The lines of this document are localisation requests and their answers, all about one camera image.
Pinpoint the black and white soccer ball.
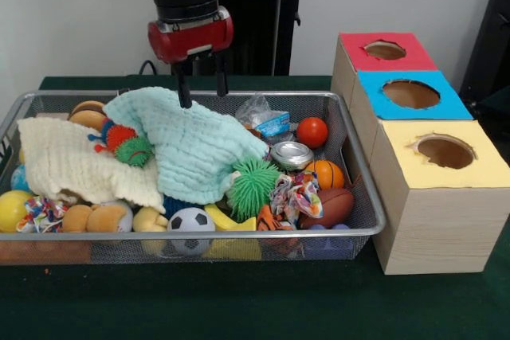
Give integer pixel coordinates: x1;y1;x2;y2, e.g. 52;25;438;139
166;206;217;257

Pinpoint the green spiky rubber ball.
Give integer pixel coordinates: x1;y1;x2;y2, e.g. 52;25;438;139
226;156;282;224

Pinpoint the black upright panel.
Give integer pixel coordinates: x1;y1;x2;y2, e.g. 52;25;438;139
457;0;510;96

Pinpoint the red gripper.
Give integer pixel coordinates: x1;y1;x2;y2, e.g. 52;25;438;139
147;6;235;109

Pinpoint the black cable loop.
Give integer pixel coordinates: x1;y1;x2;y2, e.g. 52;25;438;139
137;59;161;76

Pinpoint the small orange basketball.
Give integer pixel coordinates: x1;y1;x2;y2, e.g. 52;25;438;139
304;159;346;192

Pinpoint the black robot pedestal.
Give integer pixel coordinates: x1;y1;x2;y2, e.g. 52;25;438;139
167;0;322;76

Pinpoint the colourful dotted cloth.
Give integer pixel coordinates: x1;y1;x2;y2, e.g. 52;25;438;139
269;171;324;221

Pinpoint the yellow plastic ball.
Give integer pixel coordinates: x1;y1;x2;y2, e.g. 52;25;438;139
0;190;35;234

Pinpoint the red rubber ball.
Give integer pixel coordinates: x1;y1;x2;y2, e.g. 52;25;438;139
296;116;330;149

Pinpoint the mint green muslin cloth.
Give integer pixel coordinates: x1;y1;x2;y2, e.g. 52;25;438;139
102;86;269;205

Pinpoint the small brown football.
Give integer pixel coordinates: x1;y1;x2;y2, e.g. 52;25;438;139
298;187;355;230

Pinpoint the wooden box with three holes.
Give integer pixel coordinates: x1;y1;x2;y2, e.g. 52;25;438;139
330;31;510;276

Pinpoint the silver tin can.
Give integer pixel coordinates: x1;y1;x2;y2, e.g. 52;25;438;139
269;140;316;172

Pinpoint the cream muslin cloth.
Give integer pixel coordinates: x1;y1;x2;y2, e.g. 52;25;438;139
16;116;167;213

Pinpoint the multicolour spiky caterpillar toy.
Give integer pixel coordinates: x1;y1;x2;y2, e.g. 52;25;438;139
87;116;155;168

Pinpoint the silver wire mesh bin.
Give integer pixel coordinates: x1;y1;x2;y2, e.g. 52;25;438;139
0;90;386;266

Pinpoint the dark green tablecloth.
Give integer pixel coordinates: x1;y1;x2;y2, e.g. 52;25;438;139
476;85;510;118
0;75;510;340

